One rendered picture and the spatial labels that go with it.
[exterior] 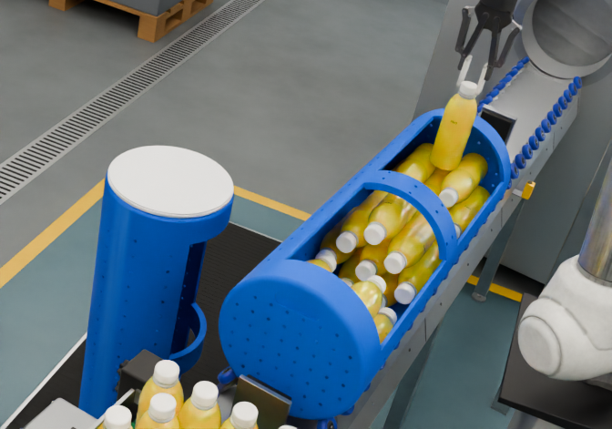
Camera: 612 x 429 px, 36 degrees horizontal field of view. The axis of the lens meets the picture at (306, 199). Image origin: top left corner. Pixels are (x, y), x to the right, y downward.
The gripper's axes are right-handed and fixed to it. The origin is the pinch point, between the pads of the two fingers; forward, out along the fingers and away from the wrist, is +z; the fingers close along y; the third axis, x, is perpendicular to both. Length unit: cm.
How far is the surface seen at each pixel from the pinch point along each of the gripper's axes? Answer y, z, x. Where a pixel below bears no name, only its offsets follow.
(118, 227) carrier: 52, 41, 51
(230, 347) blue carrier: 10, 34, 75
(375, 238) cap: -0.5, 21.8, 42.6
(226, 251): 77, 120, -59
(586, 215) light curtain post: -32, 53, -65
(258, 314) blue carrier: 7, 24, 76
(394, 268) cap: -6, 27, 42
